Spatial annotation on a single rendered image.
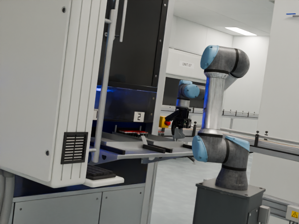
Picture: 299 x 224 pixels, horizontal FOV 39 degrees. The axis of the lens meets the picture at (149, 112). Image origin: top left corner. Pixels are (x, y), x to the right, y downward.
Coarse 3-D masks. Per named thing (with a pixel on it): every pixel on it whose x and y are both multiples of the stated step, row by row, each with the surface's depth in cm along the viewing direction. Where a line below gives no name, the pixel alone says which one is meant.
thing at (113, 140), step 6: (102, 132) 243; (90, 138) 211; (102, 138) 239; (108, 138) 240; (114, 138) 236; (120, 138) 233; (126, 138) 230; (108, 144) 203; (114, 144) 206; (120, 144) 209; (126, 144) 212; (132, 144) 215; (138, 144) 219
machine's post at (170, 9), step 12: (168, 0) 260; (168, 12) 261; (168, 24) 262; (168, 36) 264; (168, 48) 265; (156, 96) 263; (156, 108) 264; (156, 120) 266; (156, 132) 267; (144, 192) 267; (144, 204) 268; (144, 216) 269
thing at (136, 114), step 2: (136, 112) 252; (138, 112) 253; (140, 112) 254; (142, 112) 255; (144, 112) 257; (134, 114) 251; (136, 114) 252; (142, 114) 256; (134, 116) 251; (136, 116) 252; (142, 116) 256; (134, 118) 251; (136, 118) 252; (138, 118) 254; (140, 118) 255; (142, 118) 256; (134, 120) 251; (136, 120) 252; (138, 120) 254; (140, 120) 255; (142, 120) 256
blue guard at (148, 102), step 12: (96, 96) 228; (108, 96) 234; (120, 96) 241; (132, 96) 248; (144, 96) 255; (96, 108) 229; (108, 108) 235; (120, 108) 242; (132, 108) 249; (144, 108) 256; (144, 120) 258
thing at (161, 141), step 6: (114, 132) 249; (132, 138) 239; (138, 138) 235; (150, 138) 264; (156, 138) 260; (162, 138) 257; (168, 138) 254; (156, 144) 229; (162, 144) 233; (168, 144) 237; (174, 144) 241; (180, 144) 245
